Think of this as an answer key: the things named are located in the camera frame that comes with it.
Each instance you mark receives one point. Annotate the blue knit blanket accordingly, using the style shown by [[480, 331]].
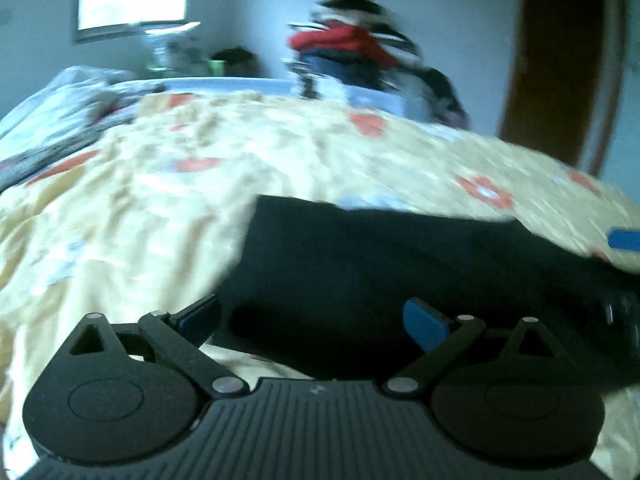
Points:
[[220, 85]]

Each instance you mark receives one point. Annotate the pile of clothes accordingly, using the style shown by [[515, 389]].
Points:
[[360, 45]]

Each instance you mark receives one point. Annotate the black pants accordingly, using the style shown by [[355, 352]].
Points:
[[375, 270]]

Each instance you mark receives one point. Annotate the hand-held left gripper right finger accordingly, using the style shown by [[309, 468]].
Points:
[[425, 325]]

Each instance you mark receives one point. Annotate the green plastic chair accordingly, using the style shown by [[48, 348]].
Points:
[[216, 66]]

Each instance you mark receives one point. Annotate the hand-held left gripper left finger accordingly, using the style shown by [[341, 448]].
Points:
[[197, 317]]

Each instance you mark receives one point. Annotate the brown wooden door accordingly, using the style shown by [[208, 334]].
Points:
[[555, 60]]

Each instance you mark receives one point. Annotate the yellow carrot print blanket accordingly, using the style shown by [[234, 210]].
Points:
[[150, 210]]

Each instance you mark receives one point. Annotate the grey patterned quilt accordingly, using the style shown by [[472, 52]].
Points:
[[55, 105]]

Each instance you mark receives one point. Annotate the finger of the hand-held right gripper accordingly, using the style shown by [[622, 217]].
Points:
[[624, 240], [620, 317]]

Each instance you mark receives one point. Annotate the dark clothes on chair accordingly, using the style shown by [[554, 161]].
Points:
[[235, 60]]

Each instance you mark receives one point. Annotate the floral pillow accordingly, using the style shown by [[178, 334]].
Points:
[[167, 45]]

